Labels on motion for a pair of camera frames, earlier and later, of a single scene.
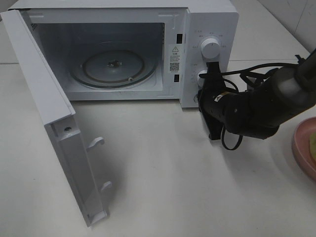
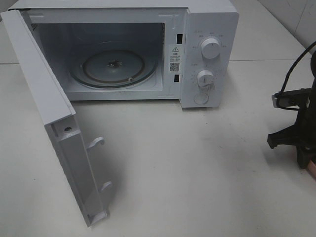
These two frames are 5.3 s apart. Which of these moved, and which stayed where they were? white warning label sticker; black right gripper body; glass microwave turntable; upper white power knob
Moved: black right gripper body
Stayed: white warning label sticker; glass microwave turntable; upper white power knob
